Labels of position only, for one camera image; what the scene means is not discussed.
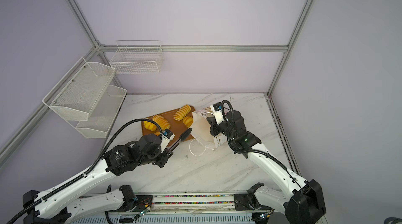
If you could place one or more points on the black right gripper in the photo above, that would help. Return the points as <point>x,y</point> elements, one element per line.
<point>213,124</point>

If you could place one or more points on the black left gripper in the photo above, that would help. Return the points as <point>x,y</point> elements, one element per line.
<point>165,155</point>

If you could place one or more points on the yellow fake bread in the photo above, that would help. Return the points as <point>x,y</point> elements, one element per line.
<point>150,126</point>
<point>161,121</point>
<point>188,121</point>

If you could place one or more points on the cartoon animal paper bag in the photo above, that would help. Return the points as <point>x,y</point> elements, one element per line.
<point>201,132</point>

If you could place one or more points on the ridged long fake bread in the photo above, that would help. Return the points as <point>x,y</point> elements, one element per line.
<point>182,113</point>

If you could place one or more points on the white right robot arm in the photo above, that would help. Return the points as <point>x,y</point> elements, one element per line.
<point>299,200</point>

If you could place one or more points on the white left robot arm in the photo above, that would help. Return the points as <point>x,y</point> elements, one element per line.
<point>64,204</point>

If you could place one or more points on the white mesh lower shelf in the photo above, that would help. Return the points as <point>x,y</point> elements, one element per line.
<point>100,121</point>

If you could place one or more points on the white mesh shelf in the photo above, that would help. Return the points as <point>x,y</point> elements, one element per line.
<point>100,121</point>
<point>75,97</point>

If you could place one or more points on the white mesh upper shelf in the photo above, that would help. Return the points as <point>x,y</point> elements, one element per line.
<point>75,97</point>

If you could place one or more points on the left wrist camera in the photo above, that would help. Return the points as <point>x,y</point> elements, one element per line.
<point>166,136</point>

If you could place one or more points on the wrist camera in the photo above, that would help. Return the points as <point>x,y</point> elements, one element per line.
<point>166,136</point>
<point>217,110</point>

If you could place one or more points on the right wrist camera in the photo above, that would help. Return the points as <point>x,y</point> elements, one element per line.
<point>217,110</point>

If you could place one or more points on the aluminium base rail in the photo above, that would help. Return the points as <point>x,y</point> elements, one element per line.
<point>188,209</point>

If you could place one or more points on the white wire basket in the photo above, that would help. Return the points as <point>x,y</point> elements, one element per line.
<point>138,57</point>

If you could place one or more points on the aluminium frame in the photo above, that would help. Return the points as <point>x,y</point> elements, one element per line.
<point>20,136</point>

